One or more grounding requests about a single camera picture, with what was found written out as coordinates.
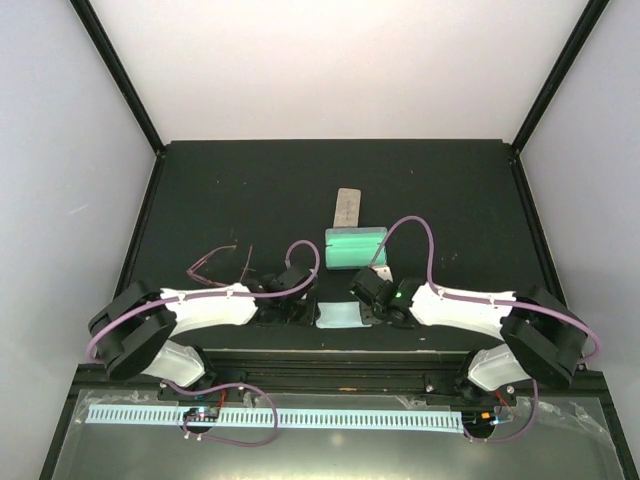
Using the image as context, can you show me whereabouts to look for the blue-grey glasses case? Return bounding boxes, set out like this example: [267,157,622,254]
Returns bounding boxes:
[325,227,387,270]

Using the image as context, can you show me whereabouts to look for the beige glasses case green lining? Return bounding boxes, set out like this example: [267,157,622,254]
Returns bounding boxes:
[333,188,361,228]

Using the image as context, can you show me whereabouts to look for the pink sunglasses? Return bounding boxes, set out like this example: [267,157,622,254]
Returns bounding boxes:
[186,244,254,288]

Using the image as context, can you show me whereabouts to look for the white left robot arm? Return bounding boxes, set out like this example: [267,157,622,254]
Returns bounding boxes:
[87,264,319,399]

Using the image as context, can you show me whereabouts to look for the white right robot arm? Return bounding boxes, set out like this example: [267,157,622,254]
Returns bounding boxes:
[349,268,589,403]

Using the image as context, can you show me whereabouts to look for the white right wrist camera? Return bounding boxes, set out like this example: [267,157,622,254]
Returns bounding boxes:
[373,265,393,282]

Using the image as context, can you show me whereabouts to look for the black front mounting rail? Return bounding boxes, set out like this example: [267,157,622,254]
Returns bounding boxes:
[71,351,608,398]

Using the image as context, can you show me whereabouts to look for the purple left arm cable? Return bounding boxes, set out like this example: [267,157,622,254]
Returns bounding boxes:
[86,240,321,446]

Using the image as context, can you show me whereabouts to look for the white slotted cable duct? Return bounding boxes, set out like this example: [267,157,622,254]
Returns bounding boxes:
[85,405,464,434]

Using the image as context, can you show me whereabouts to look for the black left frame post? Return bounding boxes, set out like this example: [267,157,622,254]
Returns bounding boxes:
[70,0,165,155]

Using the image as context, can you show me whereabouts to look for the black frame post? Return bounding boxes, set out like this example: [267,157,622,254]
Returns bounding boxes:
[70,0,165,155]
[511,0,609,154]

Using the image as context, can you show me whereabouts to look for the black right frame post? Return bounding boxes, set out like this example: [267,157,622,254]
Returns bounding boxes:
[511,0,609,154]

